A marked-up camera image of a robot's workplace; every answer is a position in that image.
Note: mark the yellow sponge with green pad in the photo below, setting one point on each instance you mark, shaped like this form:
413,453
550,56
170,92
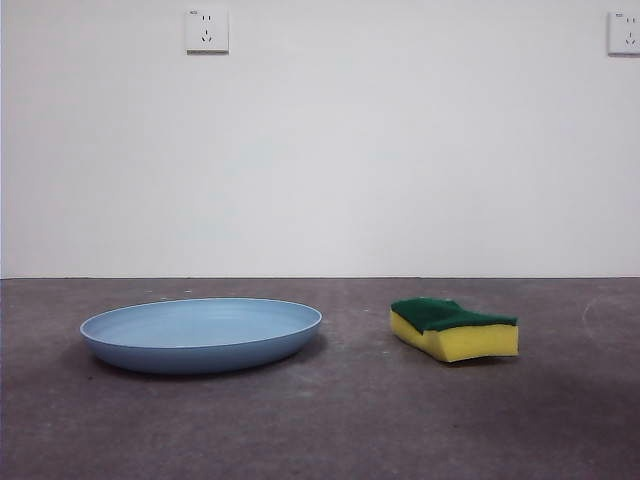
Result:
470,345

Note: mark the light blue round plate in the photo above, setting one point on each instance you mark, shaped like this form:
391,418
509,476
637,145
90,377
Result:
200,335

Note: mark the white wall socket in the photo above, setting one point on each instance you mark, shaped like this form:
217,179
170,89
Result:
625,32
207,30

